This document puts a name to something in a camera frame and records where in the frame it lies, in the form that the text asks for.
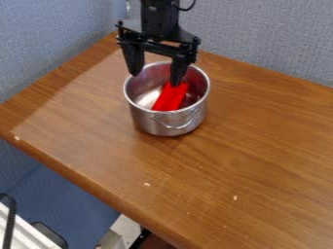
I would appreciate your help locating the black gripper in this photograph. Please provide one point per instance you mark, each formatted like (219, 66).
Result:
(157, 33)

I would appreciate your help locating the metal pot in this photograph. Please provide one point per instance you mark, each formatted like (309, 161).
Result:
(142, 90)

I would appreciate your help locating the red block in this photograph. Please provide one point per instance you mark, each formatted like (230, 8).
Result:
(171, 97)

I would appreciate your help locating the white box under table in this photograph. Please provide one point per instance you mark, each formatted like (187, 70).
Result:
(30, 235)

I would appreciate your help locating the white table leg bracket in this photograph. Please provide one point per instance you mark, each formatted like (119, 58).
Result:
(124, 235)

